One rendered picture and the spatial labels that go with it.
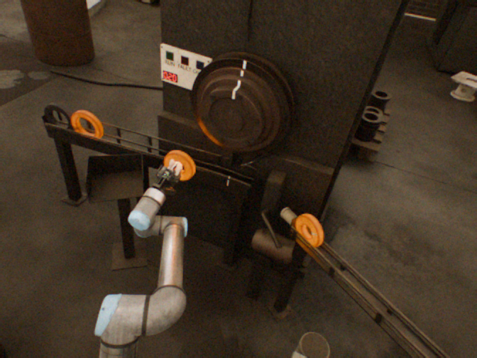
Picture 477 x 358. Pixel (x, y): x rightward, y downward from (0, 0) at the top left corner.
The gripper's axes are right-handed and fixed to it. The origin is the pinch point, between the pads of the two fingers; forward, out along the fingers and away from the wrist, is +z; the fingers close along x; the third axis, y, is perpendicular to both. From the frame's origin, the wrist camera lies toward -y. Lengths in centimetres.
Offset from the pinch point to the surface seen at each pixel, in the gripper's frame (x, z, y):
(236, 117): -23.4, 14.2, 26.8
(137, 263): 23, -32, -77
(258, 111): -32.3, 17.0, 31.5
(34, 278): 68, -63, -68
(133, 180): 27.2, -7.1, -22.1
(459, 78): -161, 325, -162
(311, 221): -67, -2, -7
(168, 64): 21.9, 36.4, 22.8
